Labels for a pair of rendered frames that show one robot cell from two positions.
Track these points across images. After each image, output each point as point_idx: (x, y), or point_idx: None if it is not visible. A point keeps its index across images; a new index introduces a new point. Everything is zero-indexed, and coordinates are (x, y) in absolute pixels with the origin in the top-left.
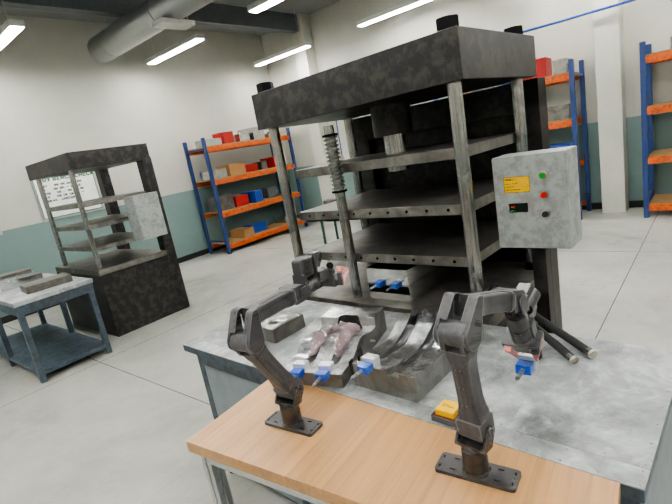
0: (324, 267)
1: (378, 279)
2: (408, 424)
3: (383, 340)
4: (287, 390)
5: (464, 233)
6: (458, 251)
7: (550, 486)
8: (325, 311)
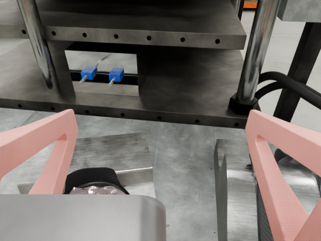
0: (162, 210)
1: (87, 67)
2: None
3: (161, 197)
4: None
5: None
6: (211, 26)
7: None
8: (8, 128)
